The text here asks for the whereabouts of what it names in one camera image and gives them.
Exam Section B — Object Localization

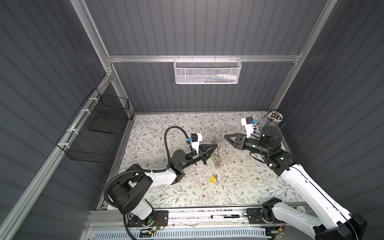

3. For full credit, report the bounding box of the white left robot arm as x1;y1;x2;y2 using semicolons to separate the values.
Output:
103;144;218;226

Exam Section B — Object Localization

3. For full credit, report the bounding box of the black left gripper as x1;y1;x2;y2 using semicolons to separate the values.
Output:
179;143;216;173

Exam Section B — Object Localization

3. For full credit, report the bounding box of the left black corrugated cable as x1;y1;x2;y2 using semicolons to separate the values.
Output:
103;125;191;208

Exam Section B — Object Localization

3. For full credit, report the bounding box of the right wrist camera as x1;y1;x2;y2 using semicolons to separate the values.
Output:
241;117;258;138

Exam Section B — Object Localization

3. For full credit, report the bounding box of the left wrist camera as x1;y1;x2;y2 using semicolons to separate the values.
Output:
188;133;203;154

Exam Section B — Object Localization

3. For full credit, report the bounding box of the yellow tagged key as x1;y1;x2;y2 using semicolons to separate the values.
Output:
211;175;218;184

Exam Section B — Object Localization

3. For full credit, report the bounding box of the clear pencil cup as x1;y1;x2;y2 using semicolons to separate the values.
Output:
264;110;284;127

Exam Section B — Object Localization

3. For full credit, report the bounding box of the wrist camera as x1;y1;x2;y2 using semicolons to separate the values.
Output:
188;133;203;154
241;117;258;138

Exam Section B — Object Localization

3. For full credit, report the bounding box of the large metal keyring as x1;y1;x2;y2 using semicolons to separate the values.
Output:
211;138;223;169

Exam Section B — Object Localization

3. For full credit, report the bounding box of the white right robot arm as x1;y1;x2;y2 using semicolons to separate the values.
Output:
225;134;368;240

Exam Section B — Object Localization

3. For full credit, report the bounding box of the black wire basket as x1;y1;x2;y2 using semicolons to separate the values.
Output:
57;89;130;164

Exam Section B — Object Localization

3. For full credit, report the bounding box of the white wire mesh basket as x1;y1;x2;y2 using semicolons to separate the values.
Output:
173;58;242;85

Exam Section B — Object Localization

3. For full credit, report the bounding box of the white glue bottle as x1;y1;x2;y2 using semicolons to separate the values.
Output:
216;74;238;82

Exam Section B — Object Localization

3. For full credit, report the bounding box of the black marker pen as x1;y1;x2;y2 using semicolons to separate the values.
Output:
211;215;240;219

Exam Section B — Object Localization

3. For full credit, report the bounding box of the white slotted cable duct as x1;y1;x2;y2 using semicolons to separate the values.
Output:
89;227;268;240

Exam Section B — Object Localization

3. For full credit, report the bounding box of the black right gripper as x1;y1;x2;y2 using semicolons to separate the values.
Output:
224;133;269;158

